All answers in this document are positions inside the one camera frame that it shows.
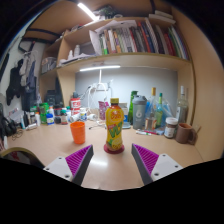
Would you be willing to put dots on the clear bottle with yellow cap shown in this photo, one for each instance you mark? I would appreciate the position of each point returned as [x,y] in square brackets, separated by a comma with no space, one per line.
[151,116]

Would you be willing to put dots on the clear bottle with green cap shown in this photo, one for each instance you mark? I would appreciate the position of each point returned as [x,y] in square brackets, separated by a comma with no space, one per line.
[159,115]

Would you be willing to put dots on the pink packet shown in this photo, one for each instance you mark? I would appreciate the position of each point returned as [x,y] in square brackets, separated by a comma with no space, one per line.
[102,110]

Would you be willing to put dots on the white bottle with blue cap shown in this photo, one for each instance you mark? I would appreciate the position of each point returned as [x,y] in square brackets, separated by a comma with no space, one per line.
[50,120]

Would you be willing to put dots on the small brown bottle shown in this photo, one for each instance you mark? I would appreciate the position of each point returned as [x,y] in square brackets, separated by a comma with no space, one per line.
[64,118]

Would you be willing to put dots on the red and white canister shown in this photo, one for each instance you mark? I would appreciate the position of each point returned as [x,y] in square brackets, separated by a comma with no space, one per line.
[75,105]

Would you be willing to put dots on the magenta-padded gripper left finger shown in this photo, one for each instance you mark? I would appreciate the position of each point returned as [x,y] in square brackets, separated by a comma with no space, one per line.
[60,166]

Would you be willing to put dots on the flat round red coaster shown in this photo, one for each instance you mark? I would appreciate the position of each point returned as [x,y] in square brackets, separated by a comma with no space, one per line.
[106,150]

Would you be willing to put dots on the white ceiling light tube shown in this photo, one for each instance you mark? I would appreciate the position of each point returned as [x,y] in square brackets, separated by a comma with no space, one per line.
[86,11]

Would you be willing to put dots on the white under-shelf light bar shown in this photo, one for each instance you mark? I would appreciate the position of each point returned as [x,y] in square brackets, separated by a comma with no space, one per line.
[100,68]

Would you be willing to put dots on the green plastic container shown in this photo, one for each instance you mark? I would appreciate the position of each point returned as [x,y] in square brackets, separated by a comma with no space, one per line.
[43,113]

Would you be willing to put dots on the blue and white carton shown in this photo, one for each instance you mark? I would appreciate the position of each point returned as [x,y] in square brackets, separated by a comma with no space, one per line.
[125,111]

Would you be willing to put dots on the orange plastic cup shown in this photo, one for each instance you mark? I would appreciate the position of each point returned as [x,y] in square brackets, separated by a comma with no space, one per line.
[78,133]

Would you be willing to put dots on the brown mug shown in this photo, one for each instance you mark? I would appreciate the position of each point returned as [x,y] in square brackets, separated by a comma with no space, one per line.
[184,133]

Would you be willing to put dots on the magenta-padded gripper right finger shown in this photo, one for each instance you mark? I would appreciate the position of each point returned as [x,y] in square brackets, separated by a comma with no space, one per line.
[163,165]

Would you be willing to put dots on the grey shaker bottle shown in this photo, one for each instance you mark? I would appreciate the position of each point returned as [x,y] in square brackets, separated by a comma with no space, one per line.
[139,115]

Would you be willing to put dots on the brown jar with white lid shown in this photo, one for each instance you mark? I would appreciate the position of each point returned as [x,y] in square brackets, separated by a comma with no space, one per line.
[170,128]

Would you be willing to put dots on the tall clear glass bottle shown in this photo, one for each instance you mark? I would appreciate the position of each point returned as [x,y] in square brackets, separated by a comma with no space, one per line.
[182,110]

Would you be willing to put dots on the yellow-labelled tea drink bottle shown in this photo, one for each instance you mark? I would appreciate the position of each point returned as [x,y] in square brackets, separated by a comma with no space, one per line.
[114,128]

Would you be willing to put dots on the hanging dark clothes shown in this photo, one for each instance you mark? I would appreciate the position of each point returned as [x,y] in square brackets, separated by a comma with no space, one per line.
[20,83]

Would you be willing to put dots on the white and green tube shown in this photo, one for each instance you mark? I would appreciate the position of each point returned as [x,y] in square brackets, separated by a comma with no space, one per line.
[143,132]

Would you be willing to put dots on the wooden shelf unit with books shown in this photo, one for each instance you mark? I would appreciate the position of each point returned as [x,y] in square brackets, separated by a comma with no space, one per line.
[133,40]

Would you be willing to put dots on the white wall socket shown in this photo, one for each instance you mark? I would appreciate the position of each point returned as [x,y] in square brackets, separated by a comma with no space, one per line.
[101,86]

